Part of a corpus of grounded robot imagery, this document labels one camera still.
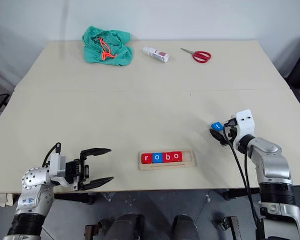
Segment green cloth drawstring bag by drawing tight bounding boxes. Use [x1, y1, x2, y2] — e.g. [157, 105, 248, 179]
[81, 25, 134, 67]

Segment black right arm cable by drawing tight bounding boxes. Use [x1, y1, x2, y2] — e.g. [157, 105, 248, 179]
[223, 124, 259, 240]

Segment white spray bottle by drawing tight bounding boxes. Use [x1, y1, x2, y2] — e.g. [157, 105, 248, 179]
[142, 46, 170, 64]

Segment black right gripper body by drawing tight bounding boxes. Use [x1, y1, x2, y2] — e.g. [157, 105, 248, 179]
[223, 118, 239, 147]

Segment wooden letter tray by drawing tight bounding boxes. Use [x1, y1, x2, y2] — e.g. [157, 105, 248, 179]
[138, 149, 197, 172]

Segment dark rounded shape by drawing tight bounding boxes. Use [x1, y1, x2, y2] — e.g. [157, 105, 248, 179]
[107, 212, 145, 240]
[172, 214, 199, 240]

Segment blue letter tile o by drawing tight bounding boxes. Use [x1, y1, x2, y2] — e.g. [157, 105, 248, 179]
[151, 152, 163, 164]

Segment red letter tile r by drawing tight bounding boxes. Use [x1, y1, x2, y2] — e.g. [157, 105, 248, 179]
[141, 152, 153, 165]

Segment orange drawstring cord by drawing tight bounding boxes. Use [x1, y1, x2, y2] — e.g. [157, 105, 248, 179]
[98, 37, 118, 61]

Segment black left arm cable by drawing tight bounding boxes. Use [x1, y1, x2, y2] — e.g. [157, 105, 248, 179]
[42, 141, 63, 167]

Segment blue letter tile t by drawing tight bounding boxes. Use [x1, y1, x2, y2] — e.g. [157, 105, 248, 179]
[210, 121, 225, 132]

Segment red handled scissors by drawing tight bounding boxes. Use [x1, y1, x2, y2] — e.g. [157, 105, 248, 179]
[180, 47, 212, 64]

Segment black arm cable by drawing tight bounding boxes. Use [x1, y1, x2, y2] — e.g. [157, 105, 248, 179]
[223, 124, 259, 240]
[42, 141, 63, 167]

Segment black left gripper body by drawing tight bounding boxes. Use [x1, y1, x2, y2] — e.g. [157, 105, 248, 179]
[64, 157, 91, 192]

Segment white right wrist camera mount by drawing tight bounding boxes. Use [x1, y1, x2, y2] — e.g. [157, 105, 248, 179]
[231, 109, 255, 148]

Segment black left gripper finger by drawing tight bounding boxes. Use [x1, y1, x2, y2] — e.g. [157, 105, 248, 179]
[78, 176, 115, 192]
[80, 147, 112, 162]

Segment black table foot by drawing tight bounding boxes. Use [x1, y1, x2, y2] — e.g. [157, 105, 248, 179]
[223, 188, 262, 201]
[53, 191, 95, 205]

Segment red letter tile b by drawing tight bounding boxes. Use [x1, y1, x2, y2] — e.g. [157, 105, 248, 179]
[162, 151, 174, 164]

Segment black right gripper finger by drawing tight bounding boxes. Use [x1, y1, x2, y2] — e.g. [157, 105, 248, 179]
[209, 128, 228, 146]

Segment rusty metal bracket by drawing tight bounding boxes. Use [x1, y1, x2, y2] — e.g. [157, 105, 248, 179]
[221, 216, 242, 240]
[84, 218, 108, 240]

